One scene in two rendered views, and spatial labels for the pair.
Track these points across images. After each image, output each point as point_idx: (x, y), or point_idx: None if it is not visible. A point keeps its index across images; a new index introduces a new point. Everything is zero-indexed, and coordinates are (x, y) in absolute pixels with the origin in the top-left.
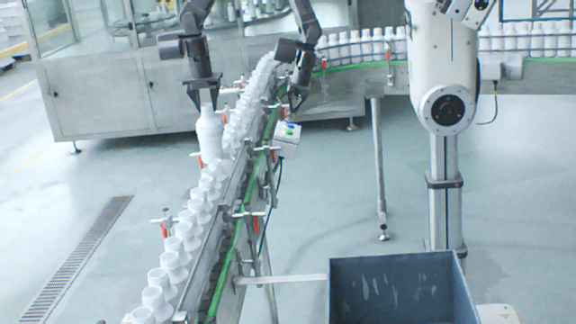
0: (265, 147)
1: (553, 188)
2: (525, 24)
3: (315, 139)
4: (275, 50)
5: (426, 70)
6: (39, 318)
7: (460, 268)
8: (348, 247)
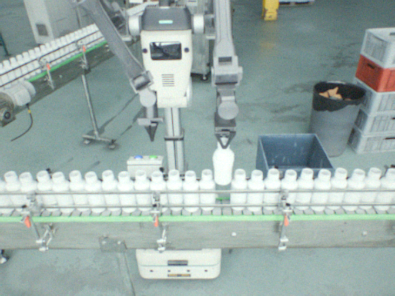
0: (165, 172)
1: (13, 164)
2: (8, 62)
3: None
4: (155, 97)
5: (190, 73)
6: None
7: (274, 134)
8: (0, 286)
